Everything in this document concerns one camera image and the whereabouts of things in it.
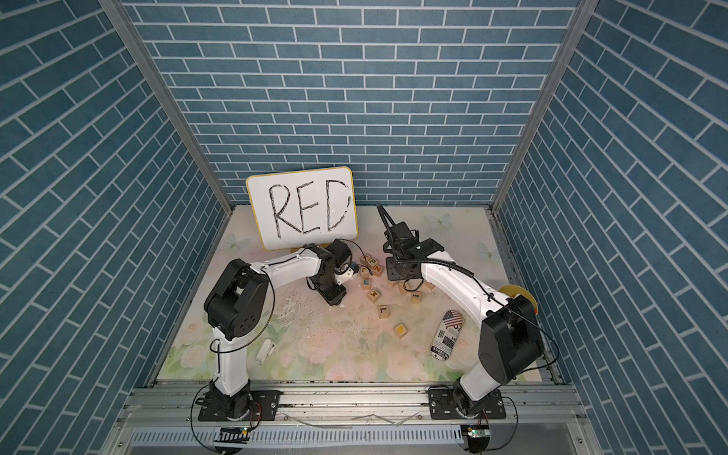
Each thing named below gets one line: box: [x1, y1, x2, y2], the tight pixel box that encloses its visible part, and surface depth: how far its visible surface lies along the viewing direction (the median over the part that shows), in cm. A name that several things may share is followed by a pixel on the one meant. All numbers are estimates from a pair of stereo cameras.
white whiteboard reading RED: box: [246, 165, 359, 252], surface depth 98 cm
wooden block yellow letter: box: [393, 322, 409, 340], surface depth 87 cm
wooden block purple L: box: [378, 304, 390, 319], surface depth 91 cm
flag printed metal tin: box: [430, 309, 464, 362], surface depth 86 cm
